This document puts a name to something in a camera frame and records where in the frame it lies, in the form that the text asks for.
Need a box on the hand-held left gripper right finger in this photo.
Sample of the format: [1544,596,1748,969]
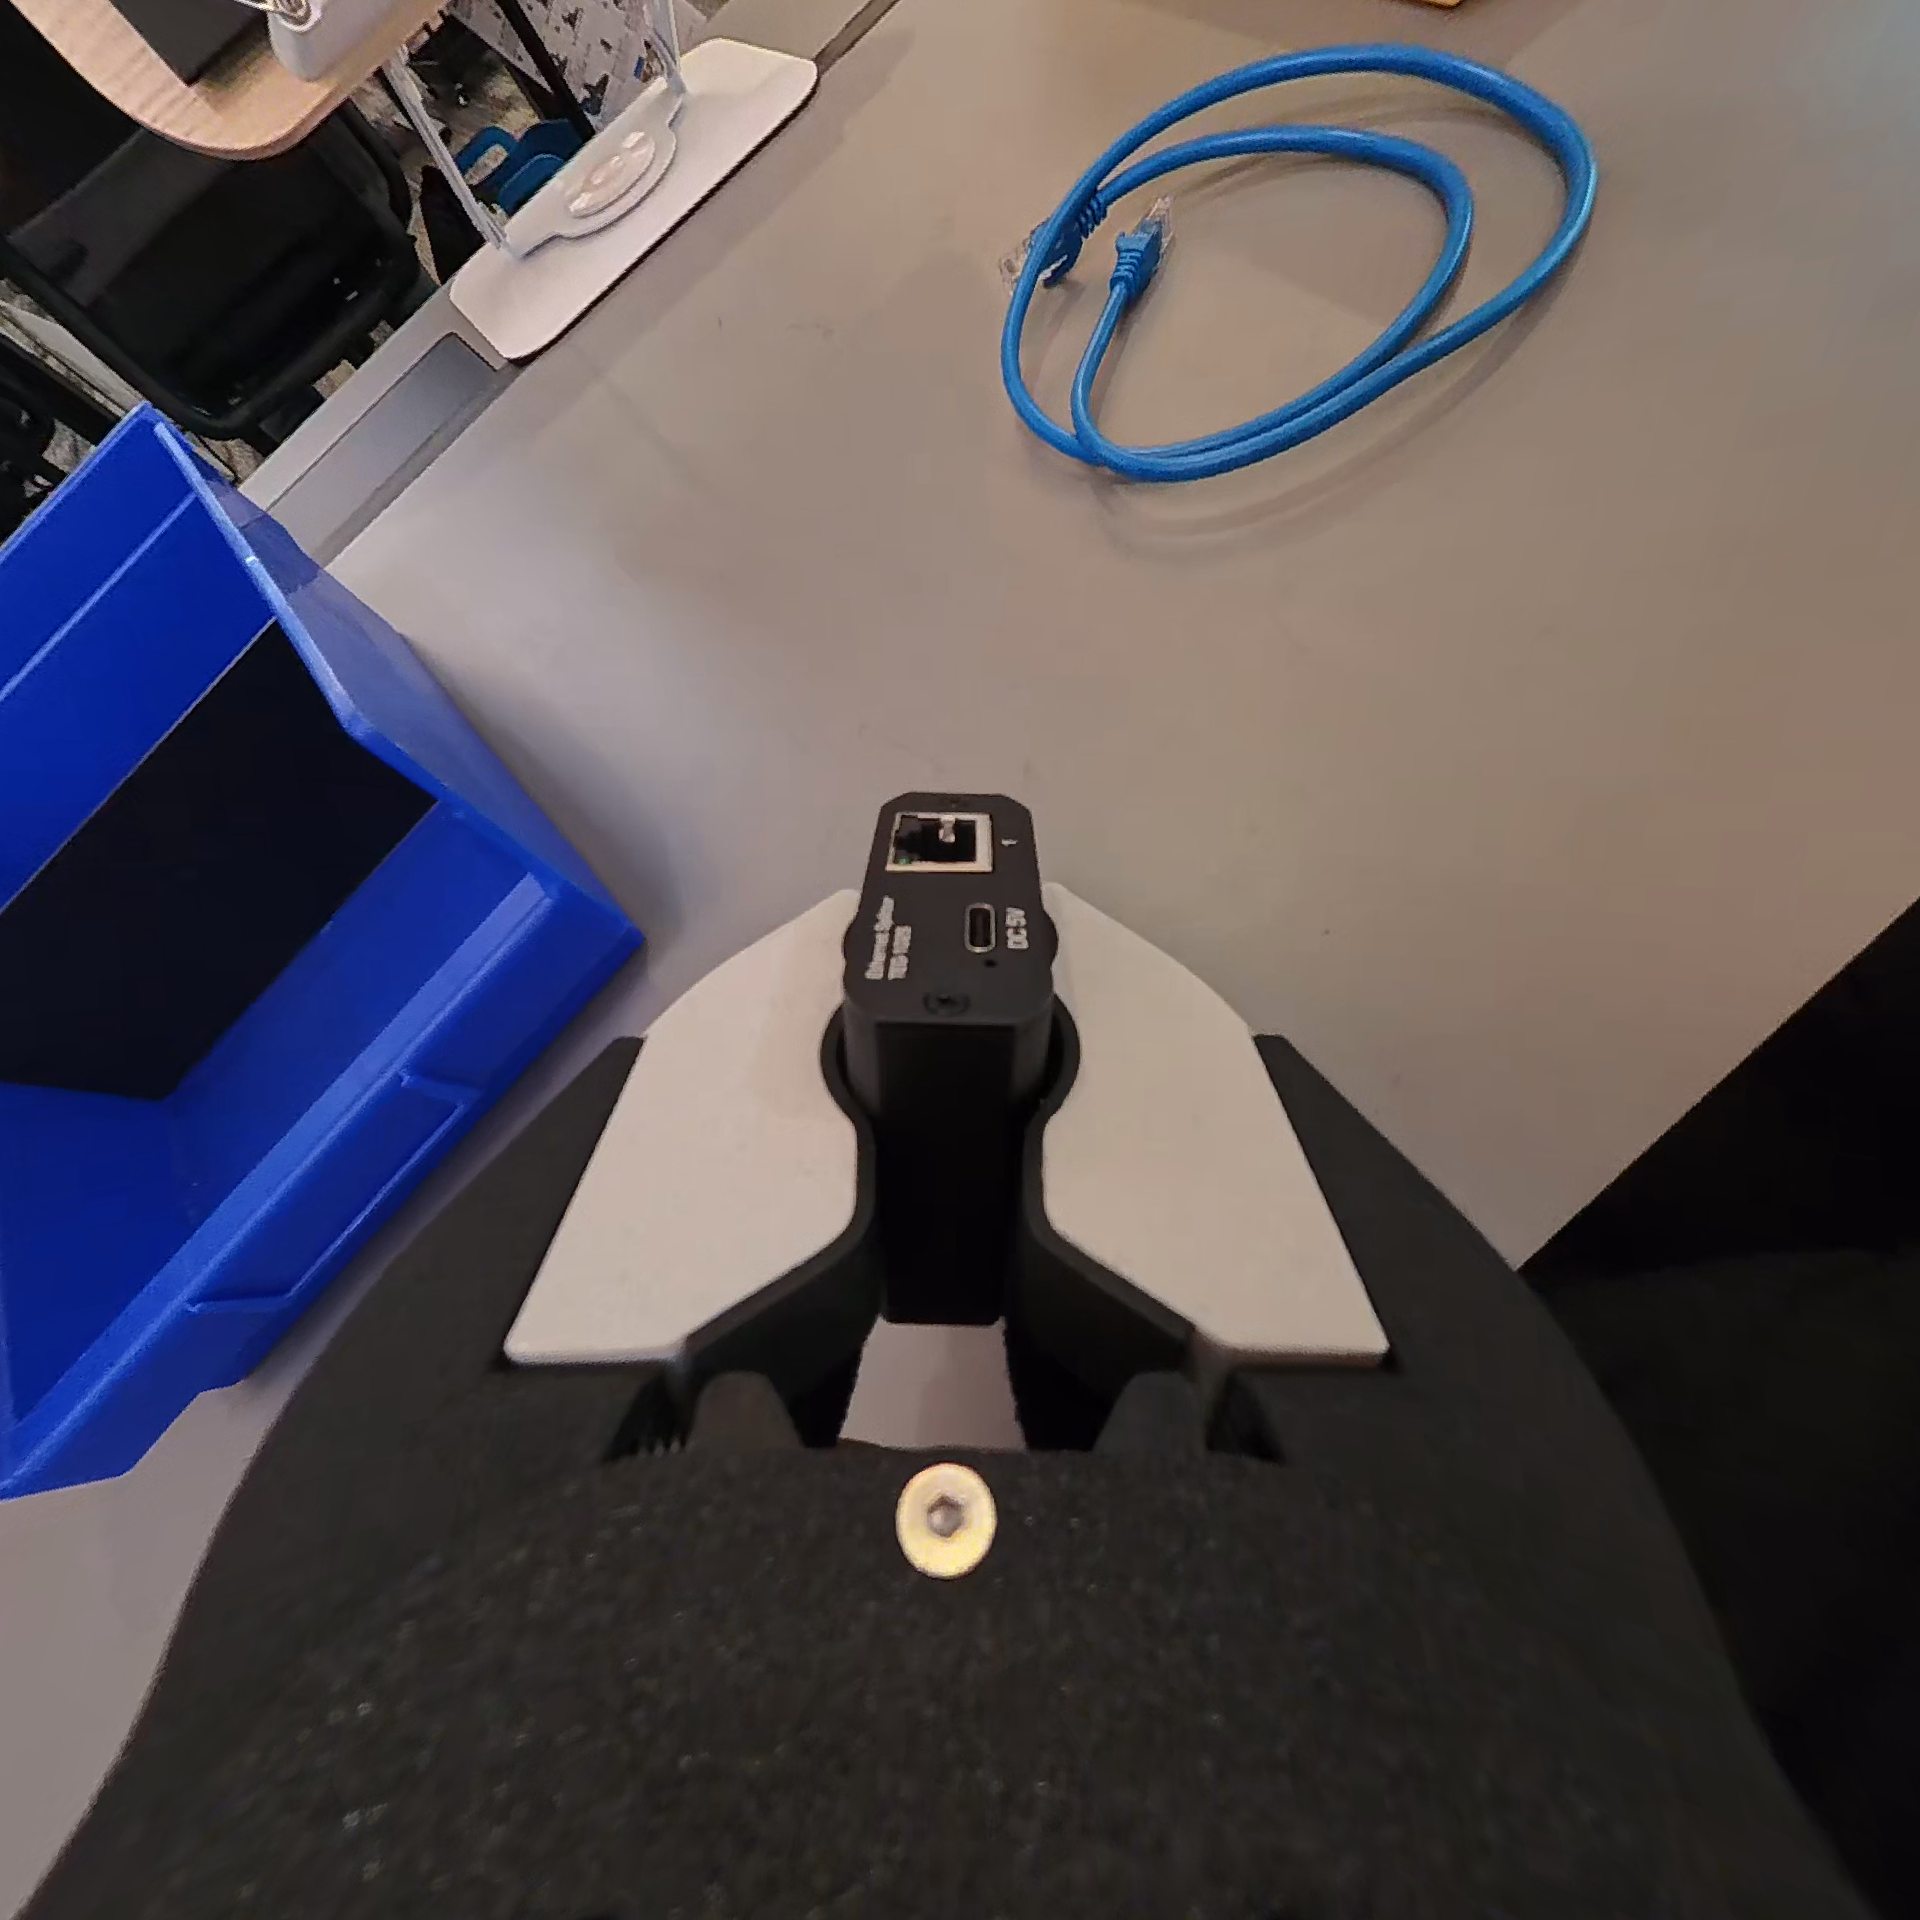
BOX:
[1008,877,1392,1450]

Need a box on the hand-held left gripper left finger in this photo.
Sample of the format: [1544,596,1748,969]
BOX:
[504,888,882,1450]

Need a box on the black ethernet adapter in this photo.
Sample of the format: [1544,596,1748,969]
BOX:
[840,792,1063,1325]

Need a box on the blue plastic bin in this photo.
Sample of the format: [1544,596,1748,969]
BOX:
[0,402,648,1501]

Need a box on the blue ethernet cable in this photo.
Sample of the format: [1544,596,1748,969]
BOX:
[997,44,1602,486]

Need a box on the black bin divider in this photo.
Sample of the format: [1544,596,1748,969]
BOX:
[0,617,442,1104]

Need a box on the black office chair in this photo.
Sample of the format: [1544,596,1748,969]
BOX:
[0,120,427,452]

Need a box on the blue storage box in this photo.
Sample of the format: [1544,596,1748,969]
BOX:
[455,125,583,216]

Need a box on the printed paper sheet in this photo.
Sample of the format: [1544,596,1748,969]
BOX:
[450,0,710,139]

